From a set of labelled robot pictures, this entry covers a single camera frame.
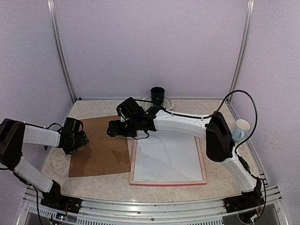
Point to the brown backing board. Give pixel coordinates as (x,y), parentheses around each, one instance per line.
(103,155)

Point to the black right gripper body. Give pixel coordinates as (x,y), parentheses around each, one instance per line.
(129,130)

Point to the right aluminium corner post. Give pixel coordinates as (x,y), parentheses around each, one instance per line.
(243,45)

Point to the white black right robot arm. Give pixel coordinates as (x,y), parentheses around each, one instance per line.
(220,145)

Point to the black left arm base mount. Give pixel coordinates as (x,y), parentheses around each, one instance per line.
(64,203)

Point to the light blue paper cup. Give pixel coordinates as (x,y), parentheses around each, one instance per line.
(242,126)

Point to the dark green cup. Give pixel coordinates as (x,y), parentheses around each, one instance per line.
(157,95)

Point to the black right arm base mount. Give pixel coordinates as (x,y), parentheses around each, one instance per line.
(240,202)

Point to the striped ceramic plate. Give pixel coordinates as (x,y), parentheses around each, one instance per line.
(147,103)

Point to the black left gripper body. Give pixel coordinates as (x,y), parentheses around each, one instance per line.
(76,143)

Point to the left aluminium corner post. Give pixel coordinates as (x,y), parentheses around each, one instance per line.
(59,49)

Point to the landscape photo print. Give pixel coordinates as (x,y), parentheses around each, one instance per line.
(164,161)

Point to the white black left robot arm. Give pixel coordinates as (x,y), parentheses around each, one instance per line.
(15,134)

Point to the aluminium corner post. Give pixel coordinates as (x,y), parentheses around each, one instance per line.
(59,49)
(243,45)

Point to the pink wooden picture frame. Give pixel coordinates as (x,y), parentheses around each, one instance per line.
(202,168)

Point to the aluminium front rail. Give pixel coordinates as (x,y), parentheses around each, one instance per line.
(104,212)

